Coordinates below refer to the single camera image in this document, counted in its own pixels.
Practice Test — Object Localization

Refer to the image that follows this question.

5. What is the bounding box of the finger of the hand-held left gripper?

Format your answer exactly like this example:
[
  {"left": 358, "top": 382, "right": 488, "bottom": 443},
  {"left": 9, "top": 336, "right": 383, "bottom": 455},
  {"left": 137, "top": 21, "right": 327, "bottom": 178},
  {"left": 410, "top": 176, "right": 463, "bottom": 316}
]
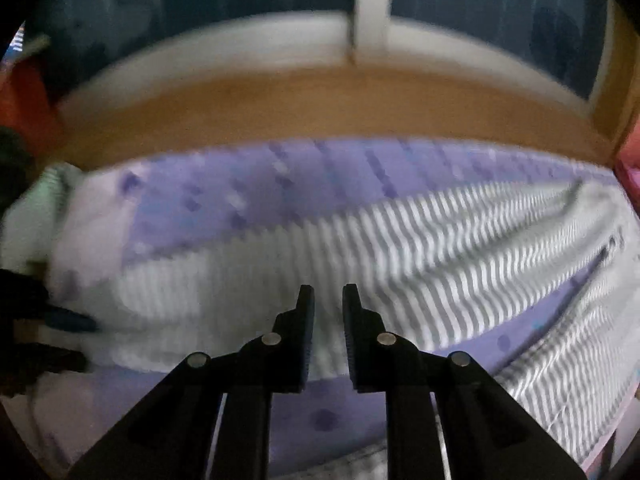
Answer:
[
  {"left": 10, "top": 350, "right": 90, "bottom": 376},
  {"left": 42, "top": 307, "right": 99, "bottom": 334}
]

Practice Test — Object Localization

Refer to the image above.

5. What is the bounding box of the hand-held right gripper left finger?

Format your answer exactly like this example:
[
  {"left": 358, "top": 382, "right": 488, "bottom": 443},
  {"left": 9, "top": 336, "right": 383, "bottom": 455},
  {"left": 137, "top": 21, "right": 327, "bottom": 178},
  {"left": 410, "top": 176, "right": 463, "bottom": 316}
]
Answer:
[{"left": 67, "top": 285, "right": 316, "bottom": 480}]

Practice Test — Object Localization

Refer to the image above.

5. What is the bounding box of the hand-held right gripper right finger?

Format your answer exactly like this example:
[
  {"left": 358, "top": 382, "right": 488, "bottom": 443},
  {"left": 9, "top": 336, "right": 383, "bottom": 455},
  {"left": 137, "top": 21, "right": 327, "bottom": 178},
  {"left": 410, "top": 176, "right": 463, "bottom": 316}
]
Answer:
[{"left": 342, "top": 283, "right": 588, "bottom": 480}]

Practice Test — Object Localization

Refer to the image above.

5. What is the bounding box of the grey white striped garment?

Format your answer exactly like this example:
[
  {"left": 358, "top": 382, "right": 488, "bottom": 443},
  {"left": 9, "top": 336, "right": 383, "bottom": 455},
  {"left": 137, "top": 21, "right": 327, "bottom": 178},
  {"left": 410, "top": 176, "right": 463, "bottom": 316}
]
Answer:
[{"left": 2, "top": 165, "right": 640, "bottom": 466}]

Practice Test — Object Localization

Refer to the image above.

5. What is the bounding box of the dark clothes pile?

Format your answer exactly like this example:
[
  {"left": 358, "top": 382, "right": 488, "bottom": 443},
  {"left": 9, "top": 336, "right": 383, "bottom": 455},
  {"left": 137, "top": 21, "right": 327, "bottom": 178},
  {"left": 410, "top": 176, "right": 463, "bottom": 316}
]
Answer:
[{"left": 0, "top": 125, "right": 36, "bottom": 211}]

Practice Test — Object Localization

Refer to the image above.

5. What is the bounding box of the purple dotted bed sheet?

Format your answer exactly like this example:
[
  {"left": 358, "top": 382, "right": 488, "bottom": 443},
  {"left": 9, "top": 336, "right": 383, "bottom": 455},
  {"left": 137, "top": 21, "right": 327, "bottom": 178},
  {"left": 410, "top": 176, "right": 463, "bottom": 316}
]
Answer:
[{"left": 115, "top": 140, "right": 640, "bottom": 480}]

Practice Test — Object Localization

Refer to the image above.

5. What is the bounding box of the red box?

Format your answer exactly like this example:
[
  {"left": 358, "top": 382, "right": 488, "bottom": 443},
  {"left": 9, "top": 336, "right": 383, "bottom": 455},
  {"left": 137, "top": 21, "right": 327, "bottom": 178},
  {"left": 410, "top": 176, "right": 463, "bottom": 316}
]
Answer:
[{"left": 0, "top": 55, "right": 61, "bottom": 146}]

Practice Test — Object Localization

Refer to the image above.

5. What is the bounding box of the wooden platform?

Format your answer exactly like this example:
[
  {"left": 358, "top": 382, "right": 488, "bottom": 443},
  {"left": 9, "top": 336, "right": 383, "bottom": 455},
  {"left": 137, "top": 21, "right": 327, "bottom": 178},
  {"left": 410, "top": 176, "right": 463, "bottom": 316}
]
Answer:
[{"left": 50, "top": 67, "right": 631, "bottom": 171}]

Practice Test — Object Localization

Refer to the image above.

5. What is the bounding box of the pink folded blanket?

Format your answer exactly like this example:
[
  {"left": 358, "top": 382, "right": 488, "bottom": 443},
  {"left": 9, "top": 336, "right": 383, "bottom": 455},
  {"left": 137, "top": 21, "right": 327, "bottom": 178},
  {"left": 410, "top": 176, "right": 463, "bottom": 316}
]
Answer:
[{"left": 617, "top": 160, "right": 640, "bottom": 196}]

